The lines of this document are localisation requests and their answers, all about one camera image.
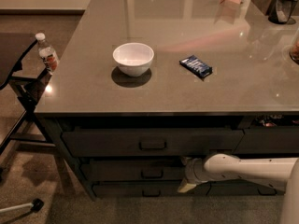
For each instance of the clear plastic water bottle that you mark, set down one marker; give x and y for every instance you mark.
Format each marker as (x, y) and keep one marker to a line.
(47, 53)

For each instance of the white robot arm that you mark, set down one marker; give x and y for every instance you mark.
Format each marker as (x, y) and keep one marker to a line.
(278, 173)

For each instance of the blue snack bar wrapper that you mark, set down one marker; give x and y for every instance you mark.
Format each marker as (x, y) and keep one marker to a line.
(196, 66)

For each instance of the glass jar with snacks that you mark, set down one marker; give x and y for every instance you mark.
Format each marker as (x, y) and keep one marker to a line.
(294, 50)

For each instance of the white ceramic bowl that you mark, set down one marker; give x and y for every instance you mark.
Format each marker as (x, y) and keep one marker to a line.
(133, 59)

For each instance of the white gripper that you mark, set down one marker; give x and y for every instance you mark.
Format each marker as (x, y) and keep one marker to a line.
(191, 172)

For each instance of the white pole black foot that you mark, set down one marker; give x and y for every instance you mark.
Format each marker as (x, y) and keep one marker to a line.
(34, 206)

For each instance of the grey counter cabinet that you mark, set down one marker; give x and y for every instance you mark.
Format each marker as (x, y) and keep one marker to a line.
(254, 81)

